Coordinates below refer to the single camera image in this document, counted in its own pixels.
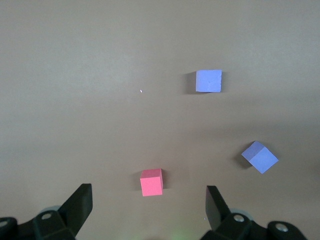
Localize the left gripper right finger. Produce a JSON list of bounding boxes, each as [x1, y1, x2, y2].
[[201, 185, 307, 240]]

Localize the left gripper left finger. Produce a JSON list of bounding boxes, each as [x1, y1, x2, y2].
[[0, 183, 93, 240]]

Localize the red foam cube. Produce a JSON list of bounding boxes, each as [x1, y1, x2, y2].
[[139, 168, 165, 198]]

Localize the purple foam cube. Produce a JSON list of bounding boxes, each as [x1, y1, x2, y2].
[[194, 69, 223, 93], [240, 140, 280, 175]]

